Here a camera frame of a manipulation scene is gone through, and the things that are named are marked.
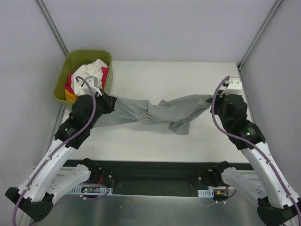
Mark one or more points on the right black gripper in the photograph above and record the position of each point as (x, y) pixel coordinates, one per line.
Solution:
(214, 101)

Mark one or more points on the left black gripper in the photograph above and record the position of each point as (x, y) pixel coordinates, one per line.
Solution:
(109, 103)

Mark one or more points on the grey t shirt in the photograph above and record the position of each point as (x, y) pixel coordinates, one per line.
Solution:
(176, 113)

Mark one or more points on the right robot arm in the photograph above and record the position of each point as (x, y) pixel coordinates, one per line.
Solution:
(275, 200)

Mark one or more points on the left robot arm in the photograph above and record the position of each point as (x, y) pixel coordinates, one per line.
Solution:
(37, 195)

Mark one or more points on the yellow t shirt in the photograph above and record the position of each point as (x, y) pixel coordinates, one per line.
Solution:
(70, 96)

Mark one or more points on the white t shirt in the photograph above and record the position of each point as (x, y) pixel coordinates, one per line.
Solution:
(98, 62)

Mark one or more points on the pink t shirt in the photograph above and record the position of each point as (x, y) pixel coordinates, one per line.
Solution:
(69, 82)

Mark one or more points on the green plastic bin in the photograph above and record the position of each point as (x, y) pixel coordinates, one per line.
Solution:
(73, 61)

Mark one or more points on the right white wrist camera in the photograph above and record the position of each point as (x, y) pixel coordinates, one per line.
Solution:
(233, 86)

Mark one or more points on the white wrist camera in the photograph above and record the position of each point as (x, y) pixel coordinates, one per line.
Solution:
(90, 86)
(233, 86)

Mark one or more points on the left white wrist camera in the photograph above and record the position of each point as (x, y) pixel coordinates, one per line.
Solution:
(90, 86)

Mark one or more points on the left slotted cable duct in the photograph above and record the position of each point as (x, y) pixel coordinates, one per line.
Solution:
(88, 190)

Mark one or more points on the slotted cable duct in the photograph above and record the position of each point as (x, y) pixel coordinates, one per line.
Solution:
(88, 190)
(206, 193)

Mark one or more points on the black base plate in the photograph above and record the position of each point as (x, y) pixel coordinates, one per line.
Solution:
(179, 179)

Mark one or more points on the right slotted cable duct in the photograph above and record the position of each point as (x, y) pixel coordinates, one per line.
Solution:
(206, 193)

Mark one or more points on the left aluminium frame post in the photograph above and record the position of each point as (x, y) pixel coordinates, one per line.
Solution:
(50, 22)

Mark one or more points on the aluminium frame post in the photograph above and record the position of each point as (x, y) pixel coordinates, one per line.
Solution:
(50, 22)
(259, 34)

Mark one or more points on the right aluminium frame post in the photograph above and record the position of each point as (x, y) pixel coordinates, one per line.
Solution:
(259, 34)

